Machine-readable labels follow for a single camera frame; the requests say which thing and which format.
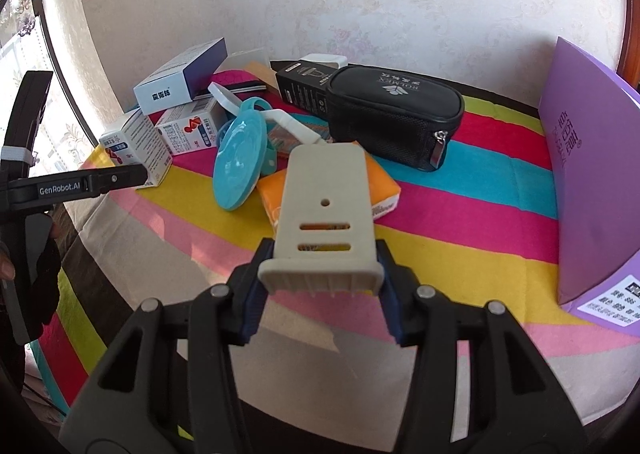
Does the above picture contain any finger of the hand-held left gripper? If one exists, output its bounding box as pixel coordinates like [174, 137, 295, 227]
[85, 164, 149, 194]

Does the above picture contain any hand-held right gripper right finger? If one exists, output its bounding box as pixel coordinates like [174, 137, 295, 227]
[375, 239, 588, 454]

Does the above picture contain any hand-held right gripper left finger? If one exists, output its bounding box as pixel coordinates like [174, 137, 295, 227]
[59, 237, 276, 454]

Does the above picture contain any white medicine box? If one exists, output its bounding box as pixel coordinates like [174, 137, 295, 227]
[99, 109, 173, 186]
[155, 97, 231, 156]

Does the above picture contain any beige slotted plastic holder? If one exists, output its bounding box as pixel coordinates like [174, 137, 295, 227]
[257, 141, 386, 296]

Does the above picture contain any purple cardboard box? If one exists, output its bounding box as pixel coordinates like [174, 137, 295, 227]
[538, 37, 640, 337]

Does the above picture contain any person's left hand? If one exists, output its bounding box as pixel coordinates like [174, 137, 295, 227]
[27, 221, 64, 334]

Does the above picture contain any window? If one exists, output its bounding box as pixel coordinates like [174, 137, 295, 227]
[0, 0, 98, 235]

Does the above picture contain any blue and white carton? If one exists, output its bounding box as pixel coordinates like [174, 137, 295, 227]
[133, 38, 228, 115]

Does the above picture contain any striped colourful tablecloth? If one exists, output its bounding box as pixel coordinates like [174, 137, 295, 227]
[25, 64, 640, 440]

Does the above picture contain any orange tissue packet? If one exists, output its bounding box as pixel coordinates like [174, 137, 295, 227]
[256, 154, 402, 230]

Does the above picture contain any teal round plastic case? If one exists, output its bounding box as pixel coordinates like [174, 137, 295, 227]
[213, 97, 278, 211]

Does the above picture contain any tan cardboard piece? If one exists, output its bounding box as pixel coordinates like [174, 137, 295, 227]
[245, 62, 276, 90]

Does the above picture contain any black zip pouch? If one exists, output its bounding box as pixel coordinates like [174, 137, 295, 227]
[326, 65, 466, 172]

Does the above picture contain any black product carton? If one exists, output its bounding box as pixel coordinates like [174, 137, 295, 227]
[275, 60, 346, 119]

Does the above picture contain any white plastic box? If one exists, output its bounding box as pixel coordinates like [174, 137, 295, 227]
[298, 53, 348, 70]

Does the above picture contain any white silicone strap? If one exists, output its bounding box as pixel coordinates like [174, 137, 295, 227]
[207, 83, 325, 146]

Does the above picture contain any brown wooden frame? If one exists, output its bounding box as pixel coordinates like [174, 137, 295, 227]
[617, 0, 640, 90]

